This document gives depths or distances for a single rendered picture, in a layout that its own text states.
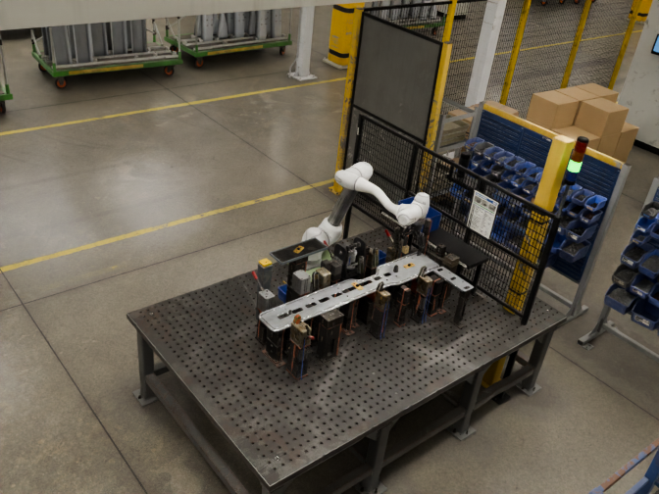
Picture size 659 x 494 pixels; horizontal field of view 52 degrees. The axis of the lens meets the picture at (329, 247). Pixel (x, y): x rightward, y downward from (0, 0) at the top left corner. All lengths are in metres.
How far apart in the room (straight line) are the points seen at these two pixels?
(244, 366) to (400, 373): 0.94
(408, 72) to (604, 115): 2.80
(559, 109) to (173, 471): 5.86
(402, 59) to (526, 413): 3.32
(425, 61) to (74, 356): 3.83
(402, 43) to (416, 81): 0.38
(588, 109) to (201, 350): 5.75
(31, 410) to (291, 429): 1.96
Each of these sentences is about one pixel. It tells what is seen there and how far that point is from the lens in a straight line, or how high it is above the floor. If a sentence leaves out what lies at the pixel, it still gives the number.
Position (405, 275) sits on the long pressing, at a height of 1.00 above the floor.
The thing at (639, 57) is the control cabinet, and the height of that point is 1.19.
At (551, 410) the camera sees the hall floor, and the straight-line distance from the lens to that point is 5.35.
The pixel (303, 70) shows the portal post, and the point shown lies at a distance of 11.10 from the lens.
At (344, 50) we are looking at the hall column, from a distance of 11.80.
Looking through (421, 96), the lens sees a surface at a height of 1.45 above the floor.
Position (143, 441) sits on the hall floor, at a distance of 4.66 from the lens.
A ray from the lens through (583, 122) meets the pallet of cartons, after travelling 8.57.
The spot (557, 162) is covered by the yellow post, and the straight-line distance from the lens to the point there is 4.38.
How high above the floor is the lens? 3.46
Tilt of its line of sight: 32 degrees down
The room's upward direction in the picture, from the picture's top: 7 degrees clockwise
